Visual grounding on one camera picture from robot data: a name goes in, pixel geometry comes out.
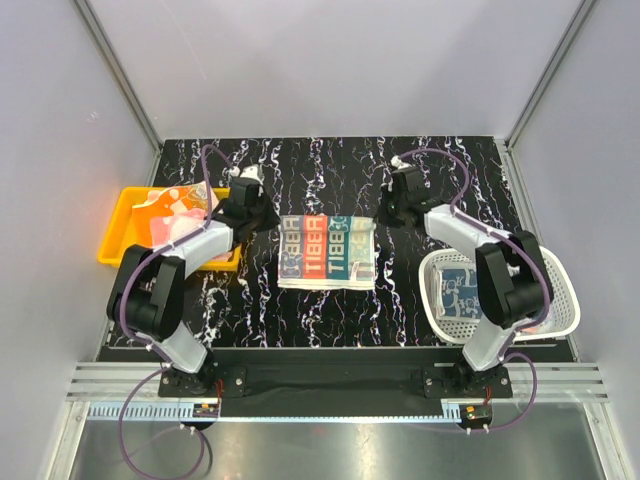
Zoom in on pink white towel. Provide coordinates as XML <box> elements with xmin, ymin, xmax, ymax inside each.
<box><xmin>149</xmin><ymin>207</ymin><xmax>231</xmax><ymax>265</ymax></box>

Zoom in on multicolour rabbit letter towel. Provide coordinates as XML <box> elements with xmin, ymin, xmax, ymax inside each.
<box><xmin>278</xmin><ymin>215</ymin><xmax>377</xmax><ymax>291</ymax></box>

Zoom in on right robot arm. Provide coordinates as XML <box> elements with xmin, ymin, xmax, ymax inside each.
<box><xmin>376</xmin><ymin>164</ymin><xmax>553</xmax><ymax>397</ymax></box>

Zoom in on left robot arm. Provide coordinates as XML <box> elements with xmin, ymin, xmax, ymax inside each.
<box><xmin>106</xmin><ymin>168</ymin><xmax>280</xmax><ymax>396</ymax></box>

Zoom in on orange patterned towel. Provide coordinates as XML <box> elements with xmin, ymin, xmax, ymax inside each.
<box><xmin>132</xmin><ymin>182</ymin><xmax>219</xmax><ymax>246</ymax></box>

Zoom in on blue patterned folded towel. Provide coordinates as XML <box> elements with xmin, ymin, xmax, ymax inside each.
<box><xmin>434</xmin><ymin>263</ymin><xmax>482</xmax><ymax>322</ymax></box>

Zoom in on yellow plastic bin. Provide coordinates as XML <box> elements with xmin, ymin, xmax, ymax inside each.
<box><xmin>97</xmin><ymin>186</ymin><xmax>242</xmax><ymax>272</ymax></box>

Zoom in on white plastic basket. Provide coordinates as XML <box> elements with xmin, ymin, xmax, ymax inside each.
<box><xmin>418</xmin><ymin>248</ymin><xmax>581</xmax><ymax>345</ymax></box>

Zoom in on left controller board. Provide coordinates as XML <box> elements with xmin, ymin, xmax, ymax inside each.
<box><xmin>192</xmin><ymin>403</ymin><xmax>220</xmax><ymax>419</ymax></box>

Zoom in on controller board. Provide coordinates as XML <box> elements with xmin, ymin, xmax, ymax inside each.
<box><xmin>462</xmin><ymin>404</ymin><xmax>493</xmax><ymax>422</ymax></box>
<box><xmin>192</xmin><ymin>403</ymin><xmax>220</xmax><ymax>419</ymax></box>

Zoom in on right controller board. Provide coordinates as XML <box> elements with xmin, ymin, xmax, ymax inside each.
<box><xmin>462</xmin><ymin>404</ymin><xmax>493</xmax><ymax>422</ymax></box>

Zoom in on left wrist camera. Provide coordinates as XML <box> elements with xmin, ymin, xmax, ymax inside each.
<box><xmin>230</xmin><ymin>164</ymin><xmax>264</xmax><ymax>184</ymax></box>

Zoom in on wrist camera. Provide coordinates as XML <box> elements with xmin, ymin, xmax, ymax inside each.
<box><xmin>391</xmin><ymin>156</ymin><xmax>411</xmax><ymax>170</ymax></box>
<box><xmin>230</xmin><ymin>164</ymin><xmax>264</xmax><ymax>184</ymax></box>

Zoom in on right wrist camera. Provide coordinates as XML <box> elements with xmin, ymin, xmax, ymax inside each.
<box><xmin>391</xmin><ymin>156</ymin><xmax>411</xmax><ymax>170</ymax></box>

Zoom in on right aluminium frame post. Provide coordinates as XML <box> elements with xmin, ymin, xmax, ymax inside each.
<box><xmin>504</xmin><ymin>0</ymin><xmax>601</xmax><ymax>151</ymax></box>

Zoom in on aluminium frame post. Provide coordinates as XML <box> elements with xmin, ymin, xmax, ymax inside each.
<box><xmin>72</xmin><ymin>0</ymin><xmax>164</xmax><ymax>151</ymax></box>
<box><xmin>504</xmin><ymin>0</ymin><xmax>601</xmax><ymax>151</ymax></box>

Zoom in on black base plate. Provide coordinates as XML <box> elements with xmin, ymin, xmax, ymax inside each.
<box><xmin>158</xmin><ymin>347</ymin><xmax>513</xmax><ymax>421</ymax></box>

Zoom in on left aluminium frame post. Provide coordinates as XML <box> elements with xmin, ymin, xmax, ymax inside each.
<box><xmin>72</xmin><ymin>0</ymin><xmax>164</xmax><ymax>151</ymax></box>

